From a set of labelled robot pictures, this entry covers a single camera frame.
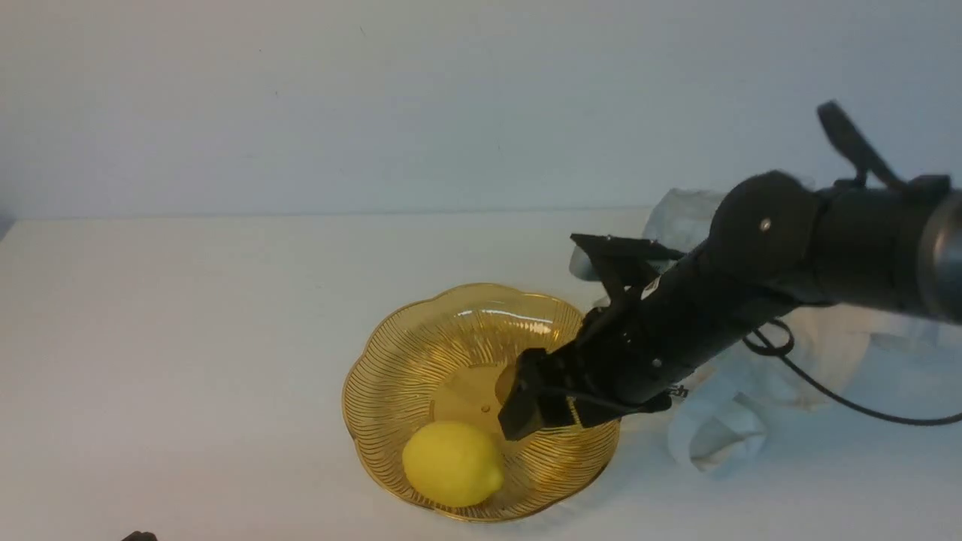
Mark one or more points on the small dark object at edge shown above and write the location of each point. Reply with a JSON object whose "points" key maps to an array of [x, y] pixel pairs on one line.
{"points": [[141, 536]]}

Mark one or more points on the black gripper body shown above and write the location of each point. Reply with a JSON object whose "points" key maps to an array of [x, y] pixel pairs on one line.
{"points": [[623, 361]]}

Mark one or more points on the yellow lemon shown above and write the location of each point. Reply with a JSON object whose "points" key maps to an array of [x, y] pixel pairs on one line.
{"points": [[453, 464]]}

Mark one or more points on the amber ribbed plastic fruit plate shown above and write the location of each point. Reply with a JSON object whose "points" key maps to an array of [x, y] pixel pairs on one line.
{"points": [[437, 360]]}

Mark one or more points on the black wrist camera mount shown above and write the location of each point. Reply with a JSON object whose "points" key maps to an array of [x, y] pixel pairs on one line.
{"points": [[619, 263]]}

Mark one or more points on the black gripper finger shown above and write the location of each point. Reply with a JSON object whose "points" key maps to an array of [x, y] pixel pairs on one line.
{"points": [[540, 398]]}

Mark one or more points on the brown kiwi fruit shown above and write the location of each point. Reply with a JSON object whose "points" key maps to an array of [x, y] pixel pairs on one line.
{"points": [[505, 382]]}

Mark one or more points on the white cloth tote bag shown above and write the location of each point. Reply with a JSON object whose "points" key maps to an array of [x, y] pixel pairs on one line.
{"points": [[716, 422]]}

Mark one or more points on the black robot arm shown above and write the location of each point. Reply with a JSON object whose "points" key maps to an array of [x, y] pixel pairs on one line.
{"points": [[874, 240]]}

